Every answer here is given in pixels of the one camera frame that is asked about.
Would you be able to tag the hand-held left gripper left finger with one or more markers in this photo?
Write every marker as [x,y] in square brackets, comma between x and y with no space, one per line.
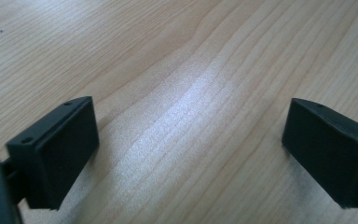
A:
[59,155]

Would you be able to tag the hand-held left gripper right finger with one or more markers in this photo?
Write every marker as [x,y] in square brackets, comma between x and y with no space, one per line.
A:
[332,149]

